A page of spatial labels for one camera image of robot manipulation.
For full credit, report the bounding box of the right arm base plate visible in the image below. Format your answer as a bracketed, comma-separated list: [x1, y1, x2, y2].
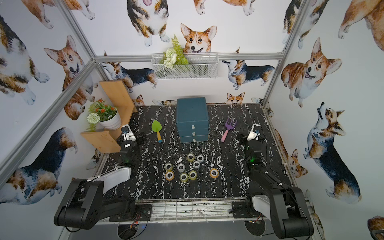
[229, 202, 261, 219]

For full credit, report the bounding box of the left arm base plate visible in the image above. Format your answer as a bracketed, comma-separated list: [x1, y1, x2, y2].
[109, 204, 153, 222]

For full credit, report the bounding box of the teal drawer cabinet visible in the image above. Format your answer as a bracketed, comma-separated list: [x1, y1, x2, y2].
[177, 97, 209, 143]

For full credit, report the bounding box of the clear tape roll middle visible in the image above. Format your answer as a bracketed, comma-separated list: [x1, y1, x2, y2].
[193, 161, 201, 169]

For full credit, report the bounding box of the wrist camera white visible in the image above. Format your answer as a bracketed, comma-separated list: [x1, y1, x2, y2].
[247, 124, 260, 141]
[121, 125, 137, 141]

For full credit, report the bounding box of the white flower pot plant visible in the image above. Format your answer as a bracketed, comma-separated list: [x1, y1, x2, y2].
[87, 99, 122, 132]

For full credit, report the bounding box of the purple pink garden fork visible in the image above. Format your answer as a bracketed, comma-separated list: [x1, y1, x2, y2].
[220, 117, 237, 143]

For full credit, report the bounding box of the green trowel yellow handle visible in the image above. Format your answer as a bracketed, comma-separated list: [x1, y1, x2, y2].
[152, 120, 162, 143]

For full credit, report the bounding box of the yellow tape roll top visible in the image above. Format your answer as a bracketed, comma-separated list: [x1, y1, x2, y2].
[187, 153, 196, 162]

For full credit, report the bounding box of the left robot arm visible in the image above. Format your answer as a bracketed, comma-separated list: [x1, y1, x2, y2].
[54, 137, 145, 230]

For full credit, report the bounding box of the white wire basket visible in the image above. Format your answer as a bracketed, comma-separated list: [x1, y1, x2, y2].
[151, 53, 219, 80]

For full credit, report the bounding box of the wooden shelf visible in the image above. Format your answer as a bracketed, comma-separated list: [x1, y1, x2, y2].
[81, 81, 137, 153]

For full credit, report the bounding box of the clear tape roll left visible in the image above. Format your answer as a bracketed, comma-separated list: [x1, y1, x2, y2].
[177, 163, 186, 173]

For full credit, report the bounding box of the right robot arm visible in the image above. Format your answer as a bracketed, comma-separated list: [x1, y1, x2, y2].
[236, 134, 314, 240]

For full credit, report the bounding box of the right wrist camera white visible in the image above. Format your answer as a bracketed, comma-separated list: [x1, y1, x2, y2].
[247, 124, 260, 141]

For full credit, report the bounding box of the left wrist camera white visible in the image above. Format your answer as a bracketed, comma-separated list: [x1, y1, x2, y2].
[121, 125, 137, 141]

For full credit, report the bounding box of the green white artificial plant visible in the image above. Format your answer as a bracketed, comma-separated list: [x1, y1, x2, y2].
[160, 35, 189, 70]

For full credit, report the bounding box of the orange tape roll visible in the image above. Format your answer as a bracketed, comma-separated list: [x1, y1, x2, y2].
[165, 171, 175, 181]
[210, 168, 219, 179]

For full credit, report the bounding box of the clear tape roll upper right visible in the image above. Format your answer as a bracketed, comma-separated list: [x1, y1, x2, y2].
[196, 155, 205, 163]

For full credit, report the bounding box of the clear tape roll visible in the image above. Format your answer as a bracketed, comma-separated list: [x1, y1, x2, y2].
[196, 155, 205, 163]
[193, 161, 201, 169]
[177, 163, 186, 173]

